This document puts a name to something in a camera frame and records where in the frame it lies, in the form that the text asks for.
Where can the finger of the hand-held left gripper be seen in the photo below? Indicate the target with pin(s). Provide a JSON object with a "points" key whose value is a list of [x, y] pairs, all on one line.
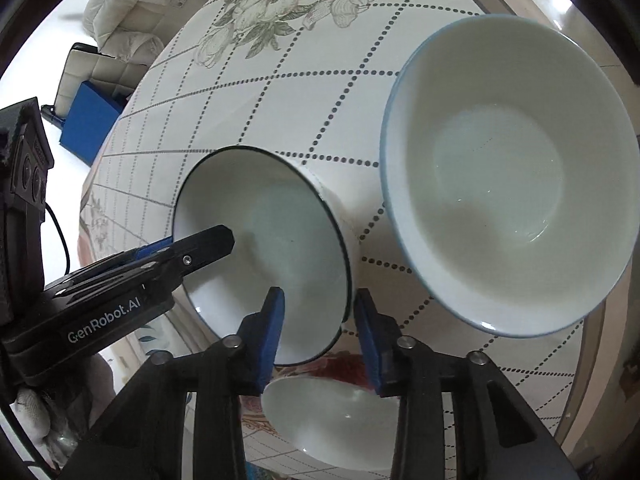
{"points": [[150, 251], [205, 250]]}

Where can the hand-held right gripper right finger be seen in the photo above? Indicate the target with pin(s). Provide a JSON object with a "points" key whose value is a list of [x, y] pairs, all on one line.
{"points": [[372, 350]]}

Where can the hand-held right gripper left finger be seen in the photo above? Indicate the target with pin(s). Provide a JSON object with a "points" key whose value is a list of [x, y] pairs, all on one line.
{"points": [[270, 340]]}

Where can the black rimmed white bowl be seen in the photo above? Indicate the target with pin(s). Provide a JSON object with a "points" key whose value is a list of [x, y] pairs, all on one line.
{"points": [[280, 225]]}

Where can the plain white bowl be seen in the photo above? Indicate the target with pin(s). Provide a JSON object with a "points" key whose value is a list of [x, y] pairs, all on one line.
{"points": [[330, 425]]}

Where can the blue folder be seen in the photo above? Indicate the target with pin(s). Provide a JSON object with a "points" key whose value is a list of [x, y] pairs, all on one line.
{"points": [[92, 120]]}

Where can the diamond pattern floral tablecloth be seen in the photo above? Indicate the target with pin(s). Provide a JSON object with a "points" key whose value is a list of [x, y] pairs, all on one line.
{"points": [[300, 125]]}

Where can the cream cushioned folding chair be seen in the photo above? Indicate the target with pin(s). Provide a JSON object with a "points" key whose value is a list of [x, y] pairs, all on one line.
{"points": [[100, 67]]}

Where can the blue rimmed white bowl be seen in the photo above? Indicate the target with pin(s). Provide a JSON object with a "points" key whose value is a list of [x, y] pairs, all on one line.
{"points": [[500, 175]]}

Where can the white down jacket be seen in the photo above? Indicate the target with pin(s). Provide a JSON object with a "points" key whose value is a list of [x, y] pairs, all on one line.
{"points": [[140, 5]]}

